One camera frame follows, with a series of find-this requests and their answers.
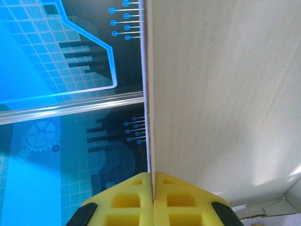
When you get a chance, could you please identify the white paper box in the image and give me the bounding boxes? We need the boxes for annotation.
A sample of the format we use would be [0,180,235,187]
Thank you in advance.
[138,0,301,222]

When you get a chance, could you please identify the aluminium frame post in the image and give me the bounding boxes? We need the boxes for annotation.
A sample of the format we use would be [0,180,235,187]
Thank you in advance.
[0,91,145,125]

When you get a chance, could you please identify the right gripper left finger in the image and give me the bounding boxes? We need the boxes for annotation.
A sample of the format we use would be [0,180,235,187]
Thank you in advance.
[65,171,154,226]

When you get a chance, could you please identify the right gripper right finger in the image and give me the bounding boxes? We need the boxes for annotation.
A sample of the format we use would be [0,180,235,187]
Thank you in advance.
[152,171,244,226]

